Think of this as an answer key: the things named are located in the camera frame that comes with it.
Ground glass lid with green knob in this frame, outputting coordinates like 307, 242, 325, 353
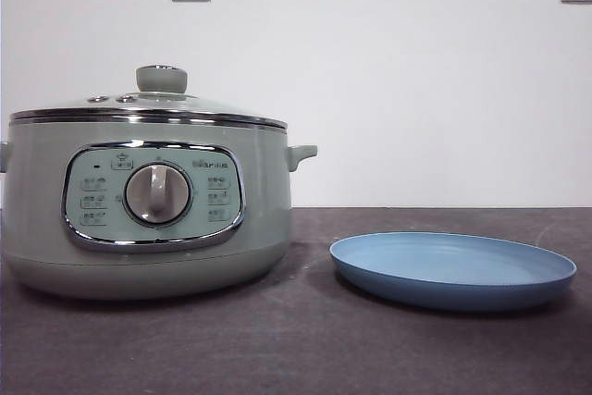
8, 65, 289, 131

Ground pale green electric steamer pot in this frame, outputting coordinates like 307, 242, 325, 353
0, 115, 319, 300

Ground blue round plate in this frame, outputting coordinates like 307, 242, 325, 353
328, 231, 578, 312

